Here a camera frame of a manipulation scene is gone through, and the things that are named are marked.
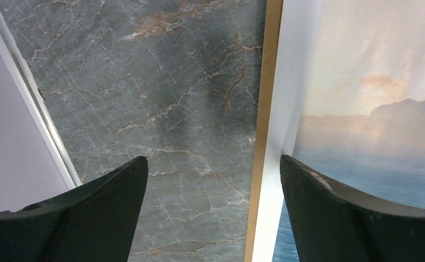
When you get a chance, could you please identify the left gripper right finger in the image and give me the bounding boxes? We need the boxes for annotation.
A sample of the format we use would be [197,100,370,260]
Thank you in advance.
[280,155,425,261]

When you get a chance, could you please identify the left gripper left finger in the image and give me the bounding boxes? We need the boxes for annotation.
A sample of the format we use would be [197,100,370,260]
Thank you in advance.
[0,156,148,261]

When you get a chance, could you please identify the coastal landscape photo board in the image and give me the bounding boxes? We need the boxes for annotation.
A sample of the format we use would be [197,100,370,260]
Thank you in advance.
[252,1,425,261]

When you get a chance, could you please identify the brown cardboard backing board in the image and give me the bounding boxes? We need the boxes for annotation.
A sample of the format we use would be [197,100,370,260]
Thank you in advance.
[244,0,284,261]

